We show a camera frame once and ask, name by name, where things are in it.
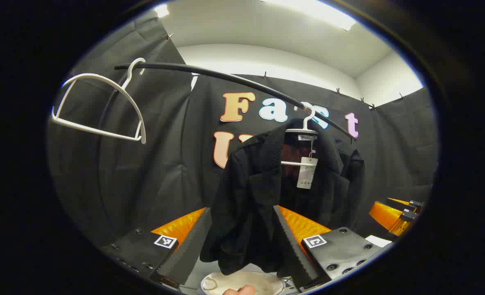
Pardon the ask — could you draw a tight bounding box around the black backdrop cloth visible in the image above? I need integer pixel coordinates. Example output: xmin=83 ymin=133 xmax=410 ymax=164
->
xmin=46 ymin=16 xmax=440 ymax=279

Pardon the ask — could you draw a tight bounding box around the long ceiling light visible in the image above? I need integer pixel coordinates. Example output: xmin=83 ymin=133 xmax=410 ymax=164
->
xmin=261 ymin=0 xmax=356 ymax=31

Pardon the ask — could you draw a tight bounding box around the white laundry hamper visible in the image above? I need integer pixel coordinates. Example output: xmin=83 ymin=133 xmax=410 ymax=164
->
xmin=201 ymin=270 xmax=286 ymax=295

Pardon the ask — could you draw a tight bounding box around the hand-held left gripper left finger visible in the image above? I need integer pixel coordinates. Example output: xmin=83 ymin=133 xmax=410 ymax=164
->
xmin=99 ymin=207 xmax=213 ymax=289

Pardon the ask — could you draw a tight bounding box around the black jacket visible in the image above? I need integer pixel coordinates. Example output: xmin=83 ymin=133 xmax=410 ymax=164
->
xmin=199 ymin=118 xmax=366 ymax=276

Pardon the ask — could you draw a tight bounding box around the white plastic hanger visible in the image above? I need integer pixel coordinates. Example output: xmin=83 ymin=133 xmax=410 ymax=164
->
xmin=281 ymin=102 xmax=323 ymax=168
xmin=51 ymin=57 xmax=147 ymax=145

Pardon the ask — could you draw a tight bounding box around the white garment tag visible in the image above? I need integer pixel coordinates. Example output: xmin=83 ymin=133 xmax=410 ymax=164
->
xmin=297 ymin=157 xmax=319 ymax=190

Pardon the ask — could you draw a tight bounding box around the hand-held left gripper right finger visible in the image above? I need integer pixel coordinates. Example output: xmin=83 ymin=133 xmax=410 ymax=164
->
xmin=272 ymin=205 xmax=392 ymax=288

